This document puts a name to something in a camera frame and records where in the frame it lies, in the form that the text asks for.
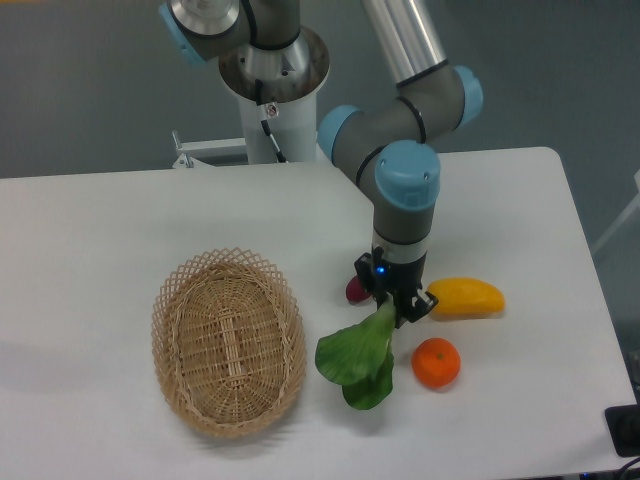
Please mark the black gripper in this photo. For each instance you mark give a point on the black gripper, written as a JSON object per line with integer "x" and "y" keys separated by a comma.
{"x": 380, "y": 278}

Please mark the green bok choy vegetable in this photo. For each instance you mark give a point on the green bok choy vegetable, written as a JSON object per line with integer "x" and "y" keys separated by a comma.
{"x": 359, "y": 358}

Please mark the yellow mango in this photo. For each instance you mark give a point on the yellow mango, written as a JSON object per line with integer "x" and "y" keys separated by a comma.
{"x": 466, "y": 296}

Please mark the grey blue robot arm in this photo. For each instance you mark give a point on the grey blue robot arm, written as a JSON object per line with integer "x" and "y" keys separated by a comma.
{"x": 275, "y": 66}

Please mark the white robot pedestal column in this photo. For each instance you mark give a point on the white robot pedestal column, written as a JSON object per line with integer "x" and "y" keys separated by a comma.
{"x": 291, "y": 126}

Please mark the black device at edge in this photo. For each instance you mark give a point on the black device at edge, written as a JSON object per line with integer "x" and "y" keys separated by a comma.
{"x": 623, "y": 426}

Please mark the woven wicker basket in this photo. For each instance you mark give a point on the woven wicker basket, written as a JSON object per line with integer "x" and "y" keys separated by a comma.
{"x": 228, "y": 343}

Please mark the orange tangerine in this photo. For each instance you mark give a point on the orange tangerine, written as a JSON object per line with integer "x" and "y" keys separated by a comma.
{"x": 436, "y": 363}

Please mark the purple sweet potato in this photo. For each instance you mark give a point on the purple sweet potato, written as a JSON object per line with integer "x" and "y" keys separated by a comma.
{"x": 355, "y": 292}

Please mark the white metal base frame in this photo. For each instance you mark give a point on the white metal base frame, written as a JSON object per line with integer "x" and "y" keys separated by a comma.
{"x": 217, "y": 153}

